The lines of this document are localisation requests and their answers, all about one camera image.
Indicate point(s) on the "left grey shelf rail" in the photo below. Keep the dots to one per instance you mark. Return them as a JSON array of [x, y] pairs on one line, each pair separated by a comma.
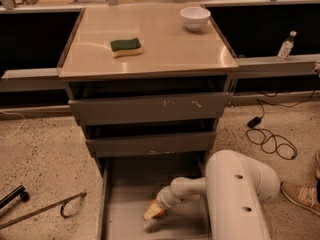
[[23, 80]]

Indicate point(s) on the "top grey drawer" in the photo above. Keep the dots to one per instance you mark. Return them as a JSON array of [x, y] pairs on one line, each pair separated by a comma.
[[144, 109]]

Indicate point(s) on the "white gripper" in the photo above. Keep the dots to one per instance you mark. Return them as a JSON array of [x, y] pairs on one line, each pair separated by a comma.
[[164, 198]]

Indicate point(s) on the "right grey shelf rail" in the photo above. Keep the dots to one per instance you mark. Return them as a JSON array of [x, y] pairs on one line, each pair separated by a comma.
[[260, 67]]

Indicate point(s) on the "grey drawer cabinet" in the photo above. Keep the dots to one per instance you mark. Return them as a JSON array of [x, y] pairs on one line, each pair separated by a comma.
[[174, 61]]

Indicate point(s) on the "clear plastic water bottle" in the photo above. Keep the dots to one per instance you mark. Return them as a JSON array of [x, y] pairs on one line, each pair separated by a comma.
[[286, 46]]

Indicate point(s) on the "tan sneaker shoe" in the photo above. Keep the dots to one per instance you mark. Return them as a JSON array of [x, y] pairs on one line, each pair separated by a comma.
[[302, 196]]

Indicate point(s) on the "orange fruit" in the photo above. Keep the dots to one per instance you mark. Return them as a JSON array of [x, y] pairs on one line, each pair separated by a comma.
[[156, 209]]

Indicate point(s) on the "metal rod with hook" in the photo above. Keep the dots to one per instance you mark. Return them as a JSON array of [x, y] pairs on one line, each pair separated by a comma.
[[62, 204]]

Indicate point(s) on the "bottom grey drawer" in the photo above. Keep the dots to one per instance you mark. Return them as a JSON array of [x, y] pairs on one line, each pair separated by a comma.
[[129, 185]]

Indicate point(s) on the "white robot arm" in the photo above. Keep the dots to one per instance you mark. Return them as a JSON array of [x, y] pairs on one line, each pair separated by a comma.
[[234, 185]]

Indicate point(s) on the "middle grey drawer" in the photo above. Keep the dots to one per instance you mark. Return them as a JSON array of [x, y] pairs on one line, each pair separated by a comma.
[[151, 144]]

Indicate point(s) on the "grey shelf rail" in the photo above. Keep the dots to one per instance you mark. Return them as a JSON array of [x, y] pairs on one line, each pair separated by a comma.
[[260, 67], [23, 80]]

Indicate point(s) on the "grey drawer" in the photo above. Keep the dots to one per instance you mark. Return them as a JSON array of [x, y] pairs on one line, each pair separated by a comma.
[[129, 185], [144, 109], [151, 144]]

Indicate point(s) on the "white bowl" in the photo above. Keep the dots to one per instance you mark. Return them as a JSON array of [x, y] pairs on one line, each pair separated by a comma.
[[194, 18]]

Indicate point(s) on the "black caster leg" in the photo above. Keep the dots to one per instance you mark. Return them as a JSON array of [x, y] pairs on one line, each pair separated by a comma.
[[20, 192]]

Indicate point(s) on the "green yellow sponge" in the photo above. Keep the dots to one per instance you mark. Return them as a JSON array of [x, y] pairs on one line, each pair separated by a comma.
[[127, 47]]

